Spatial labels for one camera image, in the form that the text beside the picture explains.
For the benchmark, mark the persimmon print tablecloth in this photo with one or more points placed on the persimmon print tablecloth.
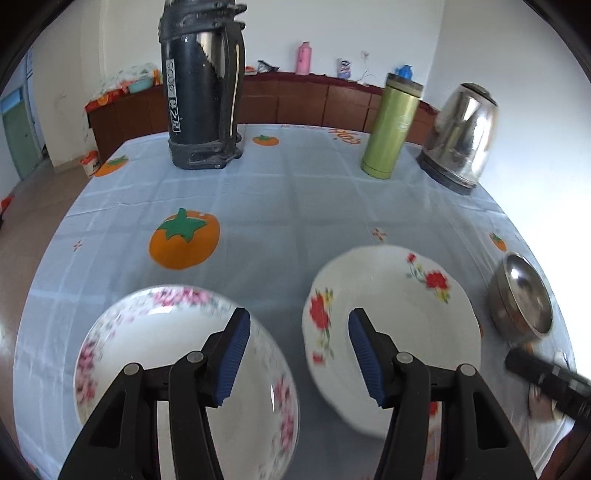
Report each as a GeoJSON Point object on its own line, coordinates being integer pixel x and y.
{"type": "Point", "coordinates": [286, 207]}

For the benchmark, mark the stainless steel bowl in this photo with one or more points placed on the stainless steel bowl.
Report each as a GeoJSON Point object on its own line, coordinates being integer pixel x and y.
{"type": "Point", "coordinates": [521, 295]}

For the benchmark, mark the red flower white plate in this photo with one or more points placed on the red flower white plate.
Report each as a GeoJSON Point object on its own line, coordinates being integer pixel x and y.
{"type": "Point", "coordinates": [397, 304]}

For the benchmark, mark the floral cloth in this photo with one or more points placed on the floral cloth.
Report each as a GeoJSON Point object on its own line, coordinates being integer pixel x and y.
{"type": "Point", "coordinates": [131, 76]}

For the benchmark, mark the green door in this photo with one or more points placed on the green door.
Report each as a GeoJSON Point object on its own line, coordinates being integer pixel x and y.
{"type": "Point", "coordinates": [18, 138]}

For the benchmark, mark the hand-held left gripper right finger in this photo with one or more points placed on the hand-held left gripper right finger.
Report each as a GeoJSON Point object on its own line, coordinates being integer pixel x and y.
{"type": "Point", "coordinates": [364, 350]}

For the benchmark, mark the green thermos bottle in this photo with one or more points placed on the green thermos bottle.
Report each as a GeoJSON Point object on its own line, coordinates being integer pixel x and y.
{"type": "Point", "coordinates": [388, 129]}

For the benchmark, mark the white bucket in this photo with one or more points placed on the white bucket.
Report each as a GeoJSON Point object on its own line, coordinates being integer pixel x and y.
{"type": "Point", "coordinates": [91, 165]}

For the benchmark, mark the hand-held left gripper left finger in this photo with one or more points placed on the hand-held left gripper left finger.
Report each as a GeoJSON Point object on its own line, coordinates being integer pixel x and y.
{"type": "Point", "coordinates": [233, 350]}

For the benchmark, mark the pink thermos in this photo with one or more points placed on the pink thermos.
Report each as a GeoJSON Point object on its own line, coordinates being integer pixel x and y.
{"type": "Point", "coordinates": [303, 57]}

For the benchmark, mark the pink flower white plate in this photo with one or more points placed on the pink flower white plate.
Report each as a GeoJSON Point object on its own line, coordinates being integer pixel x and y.
{"type": "Point", "coordinates": [138, 332]}

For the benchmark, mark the orange box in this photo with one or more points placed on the orange box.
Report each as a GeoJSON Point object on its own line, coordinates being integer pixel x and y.
{"type": "Point", "coordinates": [108, 98]}

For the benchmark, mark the white packet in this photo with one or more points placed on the white packet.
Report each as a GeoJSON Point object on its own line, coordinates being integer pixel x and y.
{"type": "Point", "coordinates": [344, 69]}

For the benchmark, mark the brown wooden cabinet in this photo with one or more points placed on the brown wooden cabinet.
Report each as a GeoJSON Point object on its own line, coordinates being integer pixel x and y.
{"type": "Point", "coordinates": [295, 101]}

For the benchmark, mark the black steel thermos jug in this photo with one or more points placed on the black steel thermos jug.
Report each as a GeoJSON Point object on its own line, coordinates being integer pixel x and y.
{"type": "Point", "coordinates": [194, 92]}

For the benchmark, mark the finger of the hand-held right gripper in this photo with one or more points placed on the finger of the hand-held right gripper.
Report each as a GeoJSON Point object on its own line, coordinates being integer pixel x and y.
{"type": "Point", "coordinates": [549, 381]}

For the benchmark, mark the stainless steel electric kettle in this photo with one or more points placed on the stainless steel electric kettle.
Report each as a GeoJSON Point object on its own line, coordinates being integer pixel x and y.
{"type": "Point", "coordinates": [461, 134]}

